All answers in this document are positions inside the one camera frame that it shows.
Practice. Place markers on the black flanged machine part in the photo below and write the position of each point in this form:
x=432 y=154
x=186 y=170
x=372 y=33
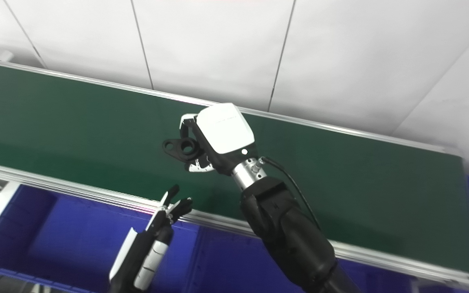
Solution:
x=177 y=147

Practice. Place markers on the green conveyor belt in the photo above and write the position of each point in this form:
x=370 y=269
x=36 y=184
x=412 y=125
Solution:
x=360 y=183
x=75 y=189

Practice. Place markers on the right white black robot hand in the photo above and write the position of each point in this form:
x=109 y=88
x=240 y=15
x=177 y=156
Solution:
x=226 y=130

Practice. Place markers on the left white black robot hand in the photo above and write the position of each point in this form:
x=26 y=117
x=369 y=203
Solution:
x=145 y=252

